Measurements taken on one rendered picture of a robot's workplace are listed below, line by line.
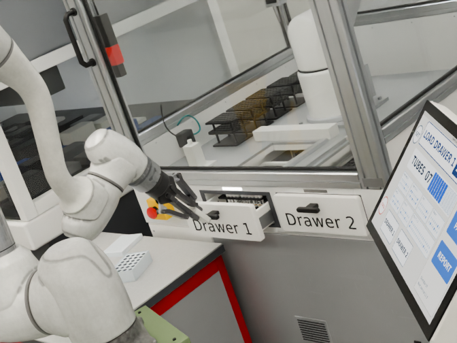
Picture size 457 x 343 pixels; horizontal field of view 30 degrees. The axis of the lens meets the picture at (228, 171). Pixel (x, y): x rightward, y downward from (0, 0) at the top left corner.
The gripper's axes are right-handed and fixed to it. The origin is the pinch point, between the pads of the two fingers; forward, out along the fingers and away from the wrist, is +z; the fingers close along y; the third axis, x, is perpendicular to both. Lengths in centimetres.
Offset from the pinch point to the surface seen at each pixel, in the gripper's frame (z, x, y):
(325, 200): 8.1, -35.6, 10.1
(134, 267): 4.8, 24.2, -16.2
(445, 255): -28, -99, -18
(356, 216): 11.7, -44.3, 7.6
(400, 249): -18, -82, -13
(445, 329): -27, -102, -30
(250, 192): 8.4, -7.1, 12.0
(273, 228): 17.8, -11.3, 5.5
